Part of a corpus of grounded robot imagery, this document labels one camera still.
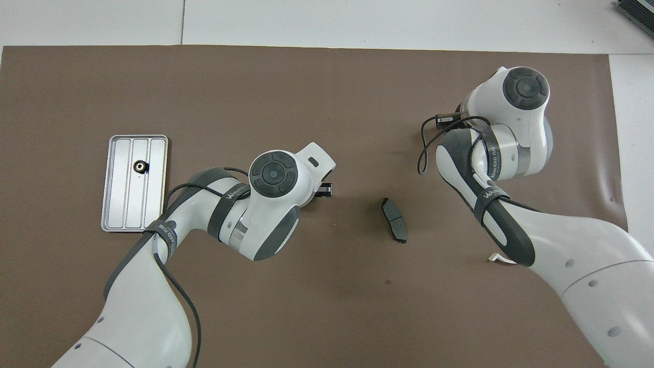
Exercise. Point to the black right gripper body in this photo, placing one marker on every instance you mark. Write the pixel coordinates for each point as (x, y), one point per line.
(461, 116)

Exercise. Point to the black bearing gear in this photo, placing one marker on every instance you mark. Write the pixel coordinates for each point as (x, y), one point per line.
(140, 166)

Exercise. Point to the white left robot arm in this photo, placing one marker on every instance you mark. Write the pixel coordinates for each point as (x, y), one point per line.
(138, 296)

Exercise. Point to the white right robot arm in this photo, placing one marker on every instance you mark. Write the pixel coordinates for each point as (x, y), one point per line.
(587, 245)

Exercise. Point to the silver metal tray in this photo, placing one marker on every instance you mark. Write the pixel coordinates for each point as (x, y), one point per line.
(122, 194)

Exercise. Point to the long grey brake pad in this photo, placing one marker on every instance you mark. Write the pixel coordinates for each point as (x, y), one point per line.
(394, 220)

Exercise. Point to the brown table mat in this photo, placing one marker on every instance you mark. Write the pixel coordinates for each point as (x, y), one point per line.
(306, 102)

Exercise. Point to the dark ribbed device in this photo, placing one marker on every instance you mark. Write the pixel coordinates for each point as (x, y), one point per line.
(638, 13)

